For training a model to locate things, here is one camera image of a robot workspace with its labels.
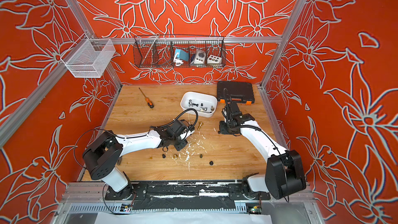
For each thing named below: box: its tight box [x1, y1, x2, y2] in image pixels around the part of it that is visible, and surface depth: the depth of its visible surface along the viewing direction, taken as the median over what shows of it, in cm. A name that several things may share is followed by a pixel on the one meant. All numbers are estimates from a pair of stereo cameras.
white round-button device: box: [193, 48, 207, 65], surface depth 93 cm
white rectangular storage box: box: [180, 91, 218, 118], surface depth 109 cm
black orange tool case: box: [216, 81, 255, 105], surface depth 112 cm
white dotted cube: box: [206, 54, 222, 64], surface depth 96 cm
